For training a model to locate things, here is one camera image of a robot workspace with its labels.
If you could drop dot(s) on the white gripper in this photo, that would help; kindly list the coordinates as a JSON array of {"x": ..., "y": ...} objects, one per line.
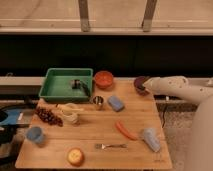
[{"x": 151, "y": 84}]

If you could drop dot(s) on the purple bowl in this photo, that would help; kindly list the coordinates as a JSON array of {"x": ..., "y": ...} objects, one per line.
[{"x": 138, "y": 84}]

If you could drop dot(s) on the black eraser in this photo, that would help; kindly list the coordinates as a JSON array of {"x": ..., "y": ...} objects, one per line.
[{"x": 141, "y": 87}]

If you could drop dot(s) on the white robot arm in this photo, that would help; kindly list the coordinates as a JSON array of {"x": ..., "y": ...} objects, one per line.
[{"x": 199, "y": 155}]

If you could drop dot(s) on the orange bowl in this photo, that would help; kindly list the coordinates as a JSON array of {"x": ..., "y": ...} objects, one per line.
[{"x": 103, "y": 79}]

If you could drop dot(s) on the blue sponge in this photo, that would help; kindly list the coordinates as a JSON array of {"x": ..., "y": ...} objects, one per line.
[{"x": 116, "y": 104}]

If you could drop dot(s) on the orange carrot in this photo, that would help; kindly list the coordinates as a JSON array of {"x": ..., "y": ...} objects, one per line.
[{"x": 124, "y": 131}]

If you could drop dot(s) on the small metal cup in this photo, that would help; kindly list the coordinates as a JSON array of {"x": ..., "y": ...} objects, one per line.
[{"x": 98, "y": 102}]

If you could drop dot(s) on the black brush in tray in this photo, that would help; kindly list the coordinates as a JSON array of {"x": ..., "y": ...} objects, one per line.
[{"x": 78, "y": 84}]

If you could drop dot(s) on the silver fork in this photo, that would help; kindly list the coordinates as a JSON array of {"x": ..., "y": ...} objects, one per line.
[{"x": 104, "y": 146}]

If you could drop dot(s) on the yellow banana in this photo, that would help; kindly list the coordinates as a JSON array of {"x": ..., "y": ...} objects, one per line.
[{"x": 67, "y": 108}]

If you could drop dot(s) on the green plastic tray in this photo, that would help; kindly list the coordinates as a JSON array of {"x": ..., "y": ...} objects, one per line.
[{"x": 56, "y": 86}]

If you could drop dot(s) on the yellow apple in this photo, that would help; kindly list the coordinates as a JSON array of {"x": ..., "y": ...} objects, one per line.
[{"x": 75, "y": 157}]

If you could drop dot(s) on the bunch of dark grapes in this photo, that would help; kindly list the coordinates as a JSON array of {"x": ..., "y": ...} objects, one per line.
[{"x": 48, "y": 117}]

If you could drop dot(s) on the blue black machine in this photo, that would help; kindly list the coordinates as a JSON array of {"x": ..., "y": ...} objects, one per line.
[{"x": 14, "y": 120}]

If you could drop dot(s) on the right window post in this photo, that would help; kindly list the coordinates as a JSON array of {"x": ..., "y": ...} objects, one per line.
[{"x": 148, "y": 15}]

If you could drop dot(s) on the window post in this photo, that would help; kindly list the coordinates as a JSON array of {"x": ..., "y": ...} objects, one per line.
[
  {"x": 84, "y": 15},
  {"x": 148, "y": 15}
]

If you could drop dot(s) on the left window post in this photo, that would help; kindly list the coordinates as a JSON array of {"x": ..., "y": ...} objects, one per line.
[{"x": 84, "y": 15}]

